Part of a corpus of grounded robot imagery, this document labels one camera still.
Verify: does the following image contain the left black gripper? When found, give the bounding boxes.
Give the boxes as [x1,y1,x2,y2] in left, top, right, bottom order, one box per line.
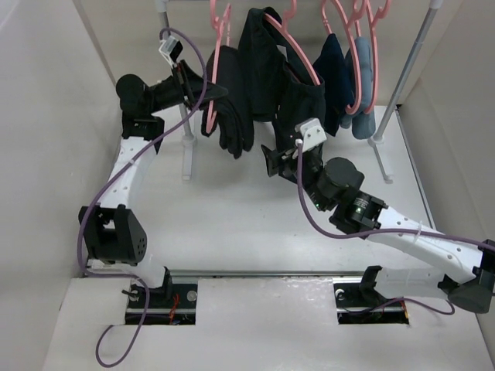
[145,60,228,114]

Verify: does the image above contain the black trousers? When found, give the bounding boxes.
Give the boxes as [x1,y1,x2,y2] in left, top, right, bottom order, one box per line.
[213,45,254,159]
[238,7,326,151]

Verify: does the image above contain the pink hanger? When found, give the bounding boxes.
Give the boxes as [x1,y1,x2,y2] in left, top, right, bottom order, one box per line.
[264,0,321,86]
[203,0,231,136]
[320,0,392,115]

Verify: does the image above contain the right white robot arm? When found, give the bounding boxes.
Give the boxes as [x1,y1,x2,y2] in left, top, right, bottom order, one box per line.
[261,146,494,314]

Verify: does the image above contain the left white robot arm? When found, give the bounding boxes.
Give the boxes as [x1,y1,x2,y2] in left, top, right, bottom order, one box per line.
[78,60,227,307]

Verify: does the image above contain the black trousers on hanger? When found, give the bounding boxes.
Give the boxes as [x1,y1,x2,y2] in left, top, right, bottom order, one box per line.
[238,7,326,151]

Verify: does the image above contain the light blue jeans on hanger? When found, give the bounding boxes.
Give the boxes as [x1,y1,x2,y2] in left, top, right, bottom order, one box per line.
[340,36,376,140]

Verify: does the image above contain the navy trousers on hanger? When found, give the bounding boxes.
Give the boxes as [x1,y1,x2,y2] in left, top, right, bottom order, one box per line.
[312,33,354,137]

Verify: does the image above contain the left white rack foot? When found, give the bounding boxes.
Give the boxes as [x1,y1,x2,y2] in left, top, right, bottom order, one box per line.
[182,135,196,182]

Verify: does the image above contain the white rack foot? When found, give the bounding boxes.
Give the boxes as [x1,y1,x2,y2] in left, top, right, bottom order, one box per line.
[368,138,394,184]
[182,135,196,182]

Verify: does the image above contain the right white rack foot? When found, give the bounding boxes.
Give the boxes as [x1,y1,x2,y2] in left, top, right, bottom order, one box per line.
[368,138,394,184]

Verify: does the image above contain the right rack pole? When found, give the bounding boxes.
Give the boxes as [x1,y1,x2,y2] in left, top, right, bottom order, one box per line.
[373,0,443,142]

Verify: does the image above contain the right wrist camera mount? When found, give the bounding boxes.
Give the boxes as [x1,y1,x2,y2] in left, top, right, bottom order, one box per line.
[295,117,327,152]

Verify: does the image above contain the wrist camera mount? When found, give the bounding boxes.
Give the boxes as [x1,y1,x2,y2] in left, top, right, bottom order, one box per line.
[295,117,327,152]
[159,36,183,67]

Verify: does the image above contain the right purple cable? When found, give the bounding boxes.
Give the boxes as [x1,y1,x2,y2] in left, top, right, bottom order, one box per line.
[295,141,495,316]

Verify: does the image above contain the purple cable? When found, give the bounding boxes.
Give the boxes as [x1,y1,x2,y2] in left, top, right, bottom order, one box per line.
[77,27,208,368]
[295,141,495,316]

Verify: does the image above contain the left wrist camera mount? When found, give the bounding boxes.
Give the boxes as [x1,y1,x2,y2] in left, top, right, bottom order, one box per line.
[159,36,183,67]

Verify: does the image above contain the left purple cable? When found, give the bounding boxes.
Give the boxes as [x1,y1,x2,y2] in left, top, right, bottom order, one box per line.
[77,27,208,368]

